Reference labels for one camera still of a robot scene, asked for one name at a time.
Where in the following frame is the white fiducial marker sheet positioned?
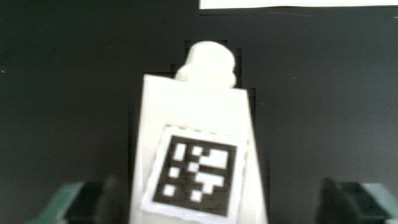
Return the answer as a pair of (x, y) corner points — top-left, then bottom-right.
(199, 0), (398, 9)

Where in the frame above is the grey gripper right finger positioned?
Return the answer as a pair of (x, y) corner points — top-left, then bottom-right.
(316, 178), (398, 224)

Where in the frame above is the white stool leg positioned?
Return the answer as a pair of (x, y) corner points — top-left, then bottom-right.
(128, 41), (268, 224)

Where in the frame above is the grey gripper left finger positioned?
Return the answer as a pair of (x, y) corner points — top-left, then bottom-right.
(25, 177), (126, 224)

